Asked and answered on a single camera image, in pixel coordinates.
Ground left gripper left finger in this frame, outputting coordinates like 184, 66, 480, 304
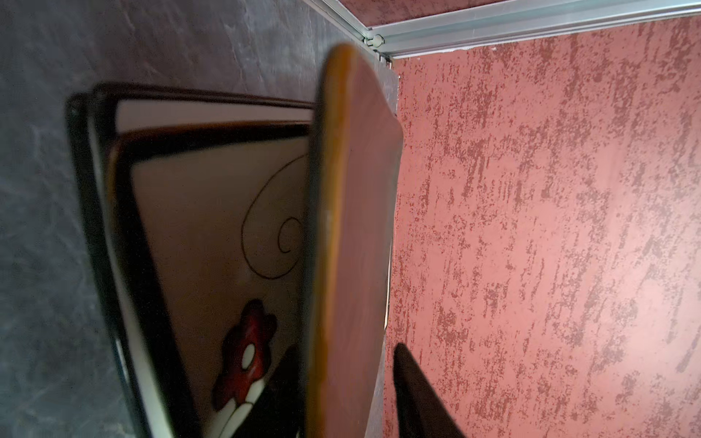
234, 346, 302, 438

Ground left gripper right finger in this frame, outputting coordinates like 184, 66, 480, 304
392, 343, 465, 437

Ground floral square plate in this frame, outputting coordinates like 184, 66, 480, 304
106, 122, 310, 437

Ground black plate yellow rim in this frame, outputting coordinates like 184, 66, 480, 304
299, 44, 403, 437

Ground white square plate black rim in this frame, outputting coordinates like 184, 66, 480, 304
65, 92, 151, 437

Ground left corner aluminium profile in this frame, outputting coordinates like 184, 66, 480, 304
307, 0, 700, 59

